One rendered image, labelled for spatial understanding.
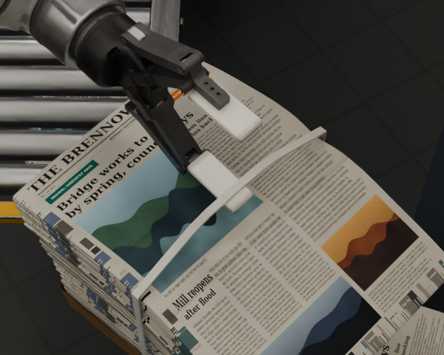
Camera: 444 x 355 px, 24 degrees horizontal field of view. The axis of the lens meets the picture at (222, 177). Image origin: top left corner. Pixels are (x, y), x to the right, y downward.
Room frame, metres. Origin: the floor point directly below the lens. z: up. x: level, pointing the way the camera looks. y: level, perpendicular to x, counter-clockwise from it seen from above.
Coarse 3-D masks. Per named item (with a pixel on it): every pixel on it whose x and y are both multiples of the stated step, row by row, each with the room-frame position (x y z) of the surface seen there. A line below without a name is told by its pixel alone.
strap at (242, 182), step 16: (320, 128) 0.66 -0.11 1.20; (288, 144) 0.62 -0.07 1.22; (272, 160) 0.60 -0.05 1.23; (256, 176) 0.58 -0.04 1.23; (224, 192) 0.55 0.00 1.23; (208, 208) 0.54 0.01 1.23; (192, 224) 0.52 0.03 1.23; (176, 240) 0.50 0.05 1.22; (160, 272) 0.48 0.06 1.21; (144, 288) 0.46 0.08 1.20
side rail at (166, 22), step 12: (156, 0) 1.21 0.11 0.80; (168, 0) 1.21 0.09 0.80; (180, 0) 1.21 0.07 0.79; (156, 12) 1.18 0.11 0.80; (168, 12) 1.18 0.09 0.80; (180, 12) 1.20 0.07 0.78; (156, 24) 1.15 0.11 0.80; (168, 24) 1.15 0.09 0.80; (180, 24) 1.17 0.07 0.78; (168, 36) 1.13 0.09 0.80; (180, 36) 1.17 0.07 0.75
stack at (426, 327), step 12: (420, 312) 0.61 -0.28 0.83; (432, 312) 0.61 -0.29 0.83; (408, 324) 0.59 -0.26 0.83; (420, 324) 0.59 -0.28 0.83; (432, 324) 0.59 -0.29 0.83; (396, 336) 0.57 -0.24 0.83; (408, 336) 0.57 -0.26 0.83; (420, 336) 0.57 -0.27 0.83; (432, 336) 0.57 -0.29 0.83; (384, 348) 0.55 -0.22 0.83; (396, 348) 0.55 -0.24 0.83; (408, 348) 0.55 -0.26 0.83; (420, 348) 0.55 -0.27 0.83; (432, 348) 0.55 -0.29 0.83
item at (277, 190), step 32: (288, 128) 0.66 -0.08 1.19; (256, 160) 0.62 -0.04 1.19; (288, 160) 0.62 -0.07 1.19; (320, 160) 0.62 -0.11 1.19; (256, 192) 0.58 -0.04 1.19; (288, 192) 0.58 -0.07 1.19; (160, 224) 0.54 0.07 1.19; (224, 224) 0.54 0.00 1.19; (256, 224) 0.54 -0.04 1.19; (128, 256) 0.50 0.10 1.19; (160, 256) 0.50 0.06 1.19; (192, 256) 0.50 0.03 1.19; (224, 256) 0.50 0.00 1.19; (128, 288) 0.47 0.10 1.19; (160, 288) 0.47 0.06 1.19; (192, 288) 0.46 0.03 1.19; (128, 320) 0.48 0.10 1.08; (160, 320) 0.43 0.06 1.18; (160, 352) 0.45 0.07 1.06
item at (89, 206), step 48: (240, 96) 0.72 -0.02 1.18; (96, 144) 0.67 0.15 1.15; (144, 144) 0.66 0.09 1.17; (240, 144) 0.64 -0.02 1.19; (48, 192) 0.60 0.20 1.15; (96, 192) 0.59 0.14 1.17; (144, 192) 0.59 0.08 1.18; (192, 192) 0.58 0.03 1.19; (48, 240) 0.56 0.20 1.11; (96, 240) 0.52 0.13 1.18; (96, 288) 0.52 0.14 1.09
